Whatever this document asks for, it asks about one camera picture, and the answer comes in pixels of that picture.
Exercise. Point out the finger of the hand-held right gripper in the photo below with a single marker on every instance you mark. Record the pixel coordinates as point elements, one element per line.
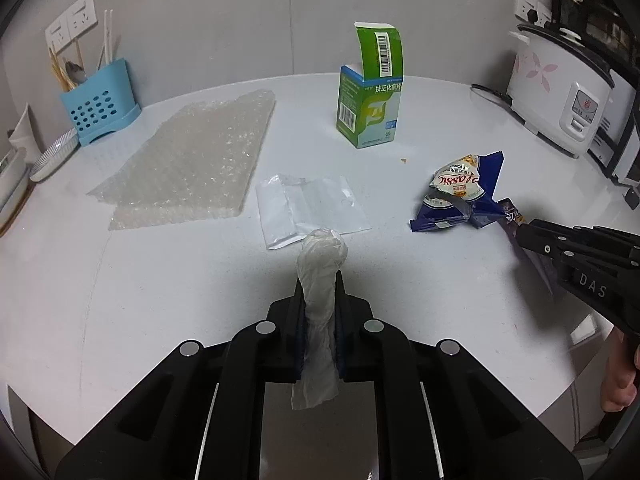
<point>542,250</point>
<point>590,241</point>

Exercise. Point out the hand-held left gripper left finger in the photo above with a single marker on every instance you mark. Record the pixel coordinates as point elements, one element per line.
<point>250,360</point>

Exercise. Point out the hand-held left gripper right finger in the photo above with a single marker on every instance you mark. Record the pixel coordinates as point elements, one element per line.
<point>395,360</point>

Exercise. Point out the purple sachet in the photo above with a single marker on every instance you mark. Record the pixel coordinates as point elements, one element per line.
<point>510,215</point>

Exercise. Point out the blue snack wrapper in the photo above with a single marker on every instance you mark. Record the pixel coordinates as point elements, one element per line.
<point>455,195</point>

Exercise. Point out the white tissue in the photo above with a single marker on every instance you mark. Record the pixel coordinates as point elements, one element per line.
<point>320,280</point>

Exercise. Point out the clear plastic zip bag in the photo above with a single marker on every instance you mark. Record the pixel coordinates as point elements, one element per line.
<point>315,205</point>

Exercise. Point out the bubble wrap sheet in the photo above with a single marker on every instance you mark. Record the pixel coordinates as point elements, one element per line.
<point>200,160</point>

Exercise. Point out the green medicine box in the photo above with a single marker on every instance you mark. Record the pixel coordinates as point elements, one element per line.
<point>367,110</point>

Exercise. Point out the person's right hand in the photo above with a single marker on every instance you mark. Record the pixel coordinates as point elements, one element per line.
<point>617,390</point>

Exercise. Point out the black power adapter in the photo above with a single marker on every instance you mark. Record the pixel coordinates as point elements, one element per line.
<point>634,199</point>

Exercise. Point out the white microwave oven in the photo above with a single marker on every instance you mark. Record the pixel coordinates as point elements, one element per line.
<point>620,135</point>

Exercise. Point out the white rice cooker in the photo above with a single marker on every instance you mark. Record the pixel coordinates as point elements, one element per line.
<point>560,90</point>

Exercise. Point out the blue rimmed plate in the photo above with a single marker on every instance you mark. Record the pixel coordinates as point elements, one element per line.
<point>52,155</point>

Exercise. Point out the blue utensil holder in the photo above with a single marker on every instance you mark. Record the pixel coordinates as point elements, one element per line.
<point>100,105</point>

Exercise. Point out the metal spoon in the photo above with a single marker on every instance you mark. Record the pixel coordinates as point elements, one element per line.
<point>75,72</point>

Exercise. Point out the white chopstick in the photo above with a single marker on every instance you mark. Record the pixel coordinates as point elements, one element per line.
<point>112,50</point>

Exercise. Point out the wooden chopsticks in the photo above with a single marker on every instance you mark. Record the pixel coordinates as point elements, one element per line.
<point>57,70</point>

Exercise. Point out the white wall socket with plug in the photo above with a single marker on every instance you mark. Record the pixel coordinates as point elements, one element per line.
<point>530,7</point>

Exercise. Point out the white double wall socket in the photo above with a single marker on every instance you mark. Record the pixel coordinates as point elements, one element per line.
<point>70,22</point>

